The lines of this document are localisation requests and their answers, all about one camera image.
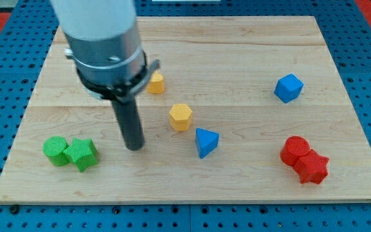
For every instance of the yellow half-round block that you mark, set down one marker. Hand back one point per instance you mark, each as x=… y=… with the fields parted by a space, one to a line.
x=156 y=83

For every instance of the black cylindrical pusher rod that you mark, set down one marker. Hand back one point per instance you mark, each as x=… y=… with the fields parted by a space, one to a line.
x=129 y=123

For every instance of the green cylinder block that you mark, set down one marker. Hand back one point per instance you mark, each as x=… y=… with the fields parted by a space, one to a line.
x=53 y=148

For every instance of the yellow hexagon block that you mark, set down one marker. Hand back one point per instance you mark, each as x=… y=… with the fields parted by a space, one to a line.
x=180 y=117

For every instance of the black clamp ring mount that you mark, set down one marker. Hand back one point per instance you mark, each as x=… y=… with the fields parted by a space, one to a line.
x=111 y=74

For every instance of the red cylinder block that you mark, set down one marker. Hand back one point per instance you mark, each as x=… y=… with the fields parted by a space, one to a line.
x=294 y=148

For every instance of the wooden board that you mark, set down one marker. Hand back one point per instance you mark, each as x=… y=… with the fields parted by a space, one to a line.
x=225 y=69

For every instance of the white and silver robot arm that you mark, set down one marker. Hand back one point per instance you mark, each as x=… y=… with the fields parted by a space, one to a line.
x=105 y=44

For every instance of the green star block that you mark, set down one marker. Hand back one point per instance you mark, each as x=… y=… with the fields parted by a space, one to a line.
x=82 y=153

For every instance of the blue triangle block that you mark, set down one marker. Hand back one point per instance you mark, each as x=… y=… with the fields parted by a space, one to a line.
x=206 y=141

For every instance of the blue cube block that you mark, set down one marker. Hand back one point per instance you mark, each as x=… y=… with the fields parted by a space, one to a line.
x=288 y=88

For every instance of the red star block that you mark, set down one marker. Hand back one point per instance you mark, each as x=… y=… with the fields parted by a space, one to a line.
x=312 y=167

